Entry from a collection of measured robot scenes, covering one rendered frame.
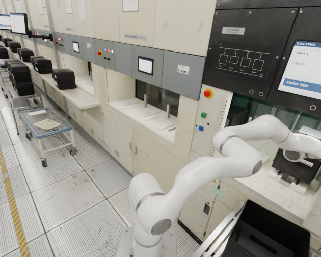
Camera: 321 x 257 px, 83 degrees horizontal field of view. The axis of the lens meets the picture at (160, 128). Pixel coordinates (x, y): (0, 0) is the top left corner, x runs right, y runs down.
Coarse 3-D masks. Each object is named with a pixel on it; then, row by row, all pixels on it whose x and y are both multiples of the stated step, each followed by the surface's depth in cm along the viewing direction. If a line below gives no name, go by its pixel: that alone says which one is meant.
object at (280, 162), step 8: (304, 128) 109; (312, 128) 110; (312, 136) 105; (320, 136) 102; (280, 152) 113; (280, 160) 115; (288, 160) 111; (304, 160) 105; (312, 160) 102; (320, 160) 99; (280, 168) 117; (288, 168) 113; (296, 168) 110; (304, 168) 106; (312, 168) 103; (296, 176) 111; (304, 176) 108; (312, 176) 104; (296, 184) 112
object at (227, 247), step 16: (256, 208) 94; (240, 224) 100; (256, 224) 97; (272, 224) 91; (288, 224) 86; (240, 240) 92; (256, 240) 91; (272, 240) 94; (288, 240) 89; (304, 240) 83; (224, 256) 82; (240, 256) 76; (256, 256) 71; (272, 256) 86; (288, 256) 85; (304, 256) 75
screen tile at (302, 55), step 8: (296, 56) 78; (304, 56) 76; (312, 56) 75; (320, 56) 73; (320, 64) 73; (288, 72) 82; (296, 72) 80; (304, 72) 78; (312, 72) 76; (320, 72) 74
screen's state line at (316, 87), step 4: (284, 80) 84; (288, 80) 83; (292, 80) 82; (296, 80) 81; (284, 84) 84; (288, 84) 83; (292, 84) 82; (296, 84) 81; (300, 84) 80; (304, 84) 79; (308, 84) 78; (312, 84) 77; (316, 84) 76; (320, 84) 75; (300, 88) 80; (304, 88) 79; (308, 88) 78; (312, 88) 77; (316, 88) 76; (320, 88) 75; (320, 92) 76
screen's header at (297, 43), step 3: (297, 42) 77; (300, 42) 76; (303, 42) 76; (306, 42) 75; (309, 42) 74; (312, 42) 74; (315, 42) 73; (297, 45) 77; (300, 45) 76; (303, 45) 76; (306, 45) 75; (309, 45) 74; (312, 45) 74; (315, 45) 73; (318, 45) 72
